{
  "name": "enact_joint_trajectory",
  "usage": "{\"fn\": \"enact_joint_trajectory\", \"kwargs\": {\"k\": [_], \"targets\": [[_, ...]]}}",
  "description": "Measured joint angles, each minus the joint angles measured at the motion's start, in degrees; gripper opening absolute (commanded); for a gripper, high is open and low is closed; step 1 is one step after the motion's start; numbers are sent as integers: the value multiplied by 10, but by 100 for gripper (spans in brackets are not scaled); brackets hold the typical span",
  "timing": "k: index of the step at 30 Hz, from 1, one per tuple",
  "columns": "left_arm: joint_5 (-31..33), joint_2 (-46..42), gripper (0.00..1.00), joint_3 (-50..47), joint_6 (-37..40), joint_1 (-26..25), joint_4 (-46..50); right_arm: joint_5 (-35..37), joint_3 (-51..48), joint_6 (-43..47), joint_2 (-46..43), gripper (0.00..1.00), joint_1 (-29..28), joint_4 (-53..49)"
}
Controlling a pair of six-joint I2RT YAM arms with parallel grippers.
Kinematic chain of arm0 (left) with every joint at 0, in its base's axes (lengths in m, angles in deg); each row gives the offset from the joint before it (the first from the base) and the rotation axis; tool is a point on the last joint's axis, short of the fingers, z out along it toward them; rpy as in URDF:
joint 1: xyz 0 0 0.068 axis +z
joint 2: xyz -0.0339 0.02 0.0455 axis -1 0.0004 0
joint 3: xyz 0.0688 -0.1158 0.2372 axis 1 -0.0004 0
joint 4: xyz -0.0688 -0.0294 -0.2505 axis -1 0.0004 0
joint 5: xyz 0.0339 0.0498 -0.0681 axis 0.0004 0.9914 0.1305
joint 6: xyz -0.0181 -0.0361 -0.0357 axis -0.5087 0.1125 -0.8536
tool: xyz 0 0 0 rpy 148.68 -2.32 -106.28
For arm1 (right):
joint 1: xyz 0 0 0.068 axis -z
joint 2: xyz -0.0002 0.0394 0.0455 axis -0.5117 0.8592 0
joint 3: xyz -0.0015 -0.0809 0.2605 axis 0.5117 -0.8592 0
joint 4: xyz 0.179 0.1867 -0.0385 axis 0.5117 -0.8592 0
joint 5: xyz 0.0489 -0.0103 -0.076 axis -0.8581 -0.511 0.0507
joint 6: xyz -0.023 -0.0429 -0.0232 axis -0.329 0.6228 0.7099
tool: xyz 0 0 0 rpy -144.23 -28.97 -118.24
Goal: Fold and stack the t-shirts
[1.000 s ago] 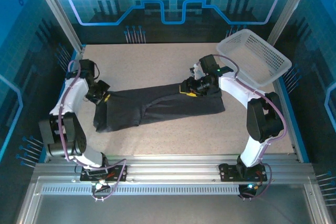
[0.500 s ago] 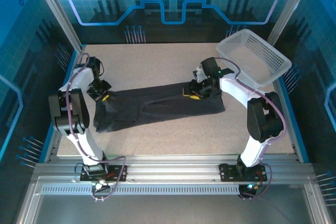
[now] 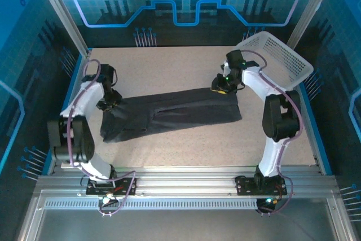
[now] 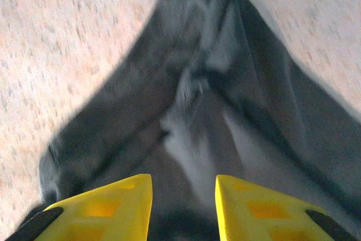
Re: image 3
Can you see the dark grey t-shirt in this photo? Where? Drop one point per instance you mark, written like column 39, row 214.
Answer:
column 175, row 111

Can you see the black connector with light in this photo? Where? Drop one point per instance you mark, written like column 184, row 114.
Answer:
column 266, row 203

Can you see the aluminium table side rail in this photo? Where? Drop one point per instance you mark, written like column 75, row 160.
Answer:
column 84, row 57
column 310, row 128

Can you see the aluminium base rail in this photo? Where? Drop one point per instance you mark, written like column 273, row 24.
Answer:
column 183, row 181

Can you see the white perforated plastic basket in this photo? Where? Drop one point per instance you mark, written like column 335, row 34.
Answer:
column 285, row 54

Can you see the aluminium frame post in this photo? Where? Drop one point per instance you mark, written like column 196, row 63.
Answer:
column 310, row 12
column 65, row 18

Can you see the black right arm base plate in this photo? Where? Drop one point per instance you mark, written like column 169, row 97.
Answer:
column 245, row 186

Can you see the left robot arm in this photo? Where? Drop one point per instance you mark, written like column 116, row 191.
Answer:
column 84, row 139

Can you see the grey metal tray frame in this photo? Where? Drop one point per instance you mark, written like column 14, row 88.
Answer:
column 180, row 224

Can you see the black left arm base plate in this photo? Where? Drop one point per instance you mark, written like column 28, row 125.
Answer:
column 124, row 188

